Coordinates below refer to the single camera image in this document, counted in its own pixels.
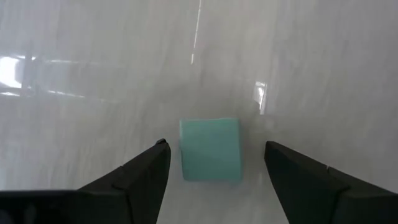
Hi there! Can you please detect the small teal cube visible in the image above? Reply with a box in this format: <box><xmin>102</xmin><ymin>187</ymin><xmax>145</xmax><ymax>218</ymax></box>
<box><xmin>179</xmin><ymin>117</ymin><xmax>243</xmax><ymax>182</ymax></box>

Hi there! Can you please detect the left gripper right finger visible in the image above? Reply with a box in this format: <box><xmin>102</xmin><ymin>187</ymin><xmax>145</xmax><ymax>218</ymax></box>
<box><xmin>264</xmin><ymin>141</ymin><xmax>398</xmax><ymax>224</ymax></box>

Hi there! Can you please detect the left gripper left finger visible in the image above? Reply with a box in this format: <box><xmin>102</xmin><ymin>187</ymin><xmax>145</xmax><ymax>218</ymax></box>
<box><xmin>77</xmin><ymin>138</ymin><xmax>172</xmax><ymax>224</ymax></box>

